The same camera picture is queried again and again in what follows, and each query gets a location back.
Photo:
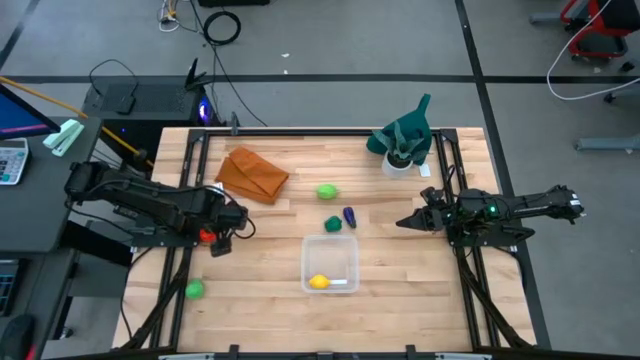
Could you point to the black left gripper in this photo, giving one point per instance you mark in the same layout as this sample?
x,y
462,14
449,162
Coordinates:
x,y
225,215

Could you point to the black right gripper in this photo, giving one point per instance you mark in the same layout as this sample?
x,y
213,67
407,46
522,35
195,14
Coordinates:
x,y
442,217

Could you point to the red round toy fruit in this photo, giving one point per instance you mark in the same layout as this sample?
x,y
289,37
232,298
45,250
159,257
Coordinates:
x,y
207,236

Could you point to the purple toy eggplant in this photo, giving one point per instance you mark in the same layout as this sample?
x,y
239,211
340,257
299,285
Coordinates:
x,y
350,217

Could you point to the dark green toy bell pepper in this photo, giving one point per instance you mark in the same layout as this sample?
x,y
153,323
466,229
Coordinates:
x,y
333,224

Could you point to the light green toy lime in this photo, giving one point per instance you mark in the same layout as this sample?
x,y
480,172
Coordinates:
x,y
327,191

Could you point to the yellow toy lemon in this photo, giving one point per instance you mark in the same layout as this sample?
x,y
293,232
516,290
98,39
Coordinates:
x,y
319,282

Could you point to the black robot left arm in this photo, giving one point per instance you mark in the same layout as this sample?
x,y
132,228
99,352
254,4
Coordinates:
x,y
150,202

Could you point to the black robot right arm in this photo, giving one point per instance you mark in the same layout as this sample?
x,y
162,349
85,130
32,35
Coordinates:
x,y
525,205

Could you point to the clear plastic tupperware container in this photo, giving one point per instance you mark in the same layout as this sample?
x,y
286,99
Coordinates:
x,y
330,250

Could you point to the orange cloth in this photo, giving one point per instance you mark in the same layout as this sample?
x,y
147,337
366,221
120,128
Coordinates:
x,y
252,175

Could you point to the small white tag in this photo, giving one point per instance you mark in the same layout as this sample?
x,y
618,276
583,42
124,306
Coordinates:
x,y
425,170

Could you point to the white plant pot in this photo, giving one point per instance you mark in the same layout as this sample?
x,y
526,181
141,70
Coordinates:
x,y
397,171

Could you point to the green leafy plant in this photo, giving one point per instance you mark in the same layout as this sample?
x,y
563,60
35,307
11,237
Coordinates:
x,y
400,145

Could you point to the light green toy apple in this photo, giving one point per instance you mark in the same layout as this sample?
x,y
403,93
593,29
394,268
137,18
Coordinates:
x,y
195,289

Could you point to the green potted plant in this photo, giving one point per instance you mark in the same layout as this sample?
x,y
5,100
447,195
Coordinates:
x,y
417,127

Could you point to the black computer tower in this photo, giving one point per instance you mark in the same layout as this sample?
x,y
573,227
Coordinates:
x,y
160,105

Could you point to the grey metal bar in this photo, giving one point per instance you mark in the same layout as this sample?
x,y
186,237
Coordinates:
x,y
187,356
462,356

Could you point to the mint green stapler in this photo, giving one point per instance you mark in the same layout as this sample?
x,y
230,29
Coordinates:
x,y
62,137

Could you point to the black side desk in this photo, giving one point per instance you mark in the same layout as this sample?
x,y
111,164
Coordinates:
x,y
30,215

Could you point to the yellow pole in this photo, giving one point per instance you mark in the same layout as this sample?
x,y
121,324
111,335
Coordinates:
x,y
50,100

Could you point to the white desk calculator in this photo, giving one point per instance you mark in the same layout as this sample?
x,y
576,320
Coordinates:
x,y
12,160

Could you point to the computer monitor with blue screen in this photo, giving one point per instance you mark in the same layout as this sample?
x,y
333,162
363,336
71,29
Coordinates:
x,y
15,117

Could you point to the black keyboard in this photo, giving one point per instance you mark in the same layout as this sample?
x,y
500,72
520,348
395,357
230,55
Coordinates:
x,y
6,292

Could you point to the red and black chair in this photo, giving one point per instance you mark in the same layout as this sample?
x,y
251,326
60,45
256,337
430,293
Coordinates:
x,y
607,25

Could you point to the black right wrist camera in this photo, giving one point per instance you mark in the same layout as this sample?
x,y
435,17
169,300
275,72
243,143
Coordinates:
x,y
434,196

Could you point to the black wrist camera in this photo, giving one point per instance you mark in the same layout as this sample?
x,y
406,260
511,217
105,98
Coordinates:
x,y
221,248
434,196

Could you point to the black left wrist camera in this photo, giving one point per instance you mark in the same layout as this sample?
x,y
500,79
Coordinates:
x,y
221,248

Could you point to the black aluminium table frame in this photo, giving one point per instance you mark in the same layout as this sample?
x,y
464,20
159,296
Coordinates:
x,y
325,132

